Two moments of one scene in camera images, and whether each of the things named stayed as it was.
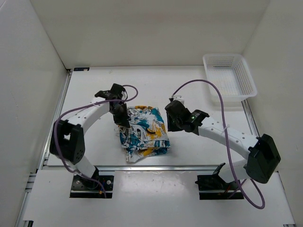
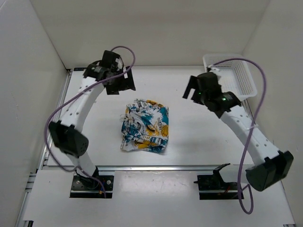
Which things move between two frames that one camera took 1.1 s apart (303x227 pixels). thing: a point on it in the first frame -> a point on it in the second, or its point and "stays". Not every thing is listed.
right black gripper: (170, 127) -> (192, 84)
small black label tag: (81, 69) stays
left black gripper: (123, 121) -> (128, 82)
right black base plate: (213, 187) stays
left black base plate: (83, 187) stays
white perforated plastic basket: (229, 73) stays
